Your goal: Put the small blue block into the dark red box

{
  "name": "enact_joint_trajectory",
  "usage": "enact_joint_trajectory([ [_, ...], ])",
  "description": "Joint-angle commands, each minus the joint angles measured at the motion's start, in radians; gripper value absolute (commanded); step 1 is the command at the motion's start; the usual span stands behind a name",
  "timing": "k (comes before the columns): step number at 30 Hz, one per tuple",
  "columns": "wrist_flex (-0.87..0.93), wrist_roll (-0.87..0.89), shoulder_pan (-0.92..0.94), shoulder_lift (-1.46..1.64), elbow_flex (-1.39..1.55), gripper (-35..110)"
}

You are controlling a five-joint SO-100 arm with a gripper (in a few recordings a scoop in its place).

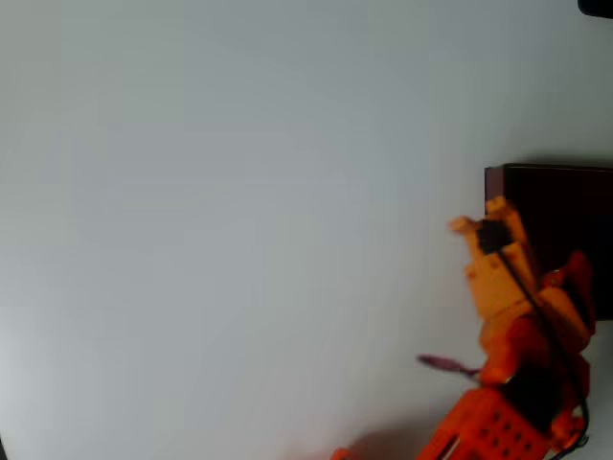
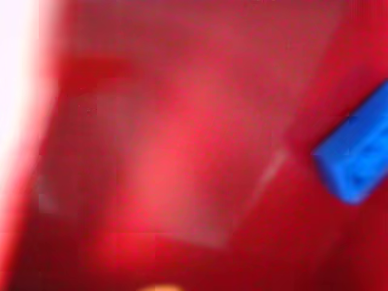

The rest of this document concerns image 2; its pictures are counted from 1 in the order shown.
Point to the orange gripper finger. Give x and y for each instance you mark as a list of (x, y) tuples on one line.
[(162, 288)]

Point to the small blue block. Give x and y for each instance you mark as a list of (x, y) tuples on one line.
[(357, 160)]

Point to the dark red box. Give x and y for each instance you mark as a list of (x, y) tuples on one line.
[(188, 145)]

